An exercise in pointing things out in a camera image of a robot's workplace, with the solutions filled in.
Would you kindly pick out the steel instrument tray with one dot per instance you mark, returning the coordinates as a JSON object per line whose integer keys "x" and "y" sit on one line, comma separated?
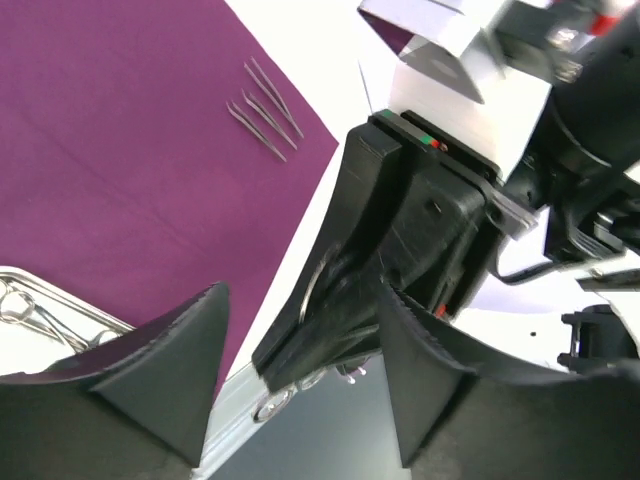
{"x": 23, "y": 351}

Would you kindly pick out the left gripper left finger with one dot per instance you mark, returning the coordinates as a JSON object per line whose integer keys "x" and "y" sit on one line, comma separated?
{"x": 140, "y": 401}

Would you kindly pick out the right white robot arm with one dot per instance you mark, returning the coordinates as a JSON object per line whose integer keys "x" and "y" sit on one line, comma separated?
{"x": 497, "y": 109}

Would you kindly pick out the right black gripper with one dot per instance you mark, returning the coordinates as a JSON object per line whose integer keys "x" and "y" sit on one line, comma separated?
{"x": 453, "y": 215}

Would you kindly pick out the front aluminium rail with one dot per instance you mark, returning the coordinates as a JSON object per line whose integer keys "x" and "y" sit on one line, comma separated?
{"x": 242, "y": 406}

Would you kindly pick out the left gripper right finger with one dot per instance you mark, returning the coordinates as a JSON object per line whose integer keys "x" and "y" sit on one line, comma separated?
{"x": 460, "y": 403}

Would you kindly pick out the steel forceps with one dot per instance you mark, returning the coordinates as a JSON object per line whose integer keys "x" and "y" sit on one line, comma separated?
{"x": 254, "y": 103}
{"x": 268, "y": 88}
{"x": 245, "y": 120}

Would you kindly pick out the purple surgical cloth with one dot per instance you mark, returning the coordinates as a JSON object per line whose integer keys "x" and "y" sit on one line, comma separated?
{"x": 125, "y": 180}

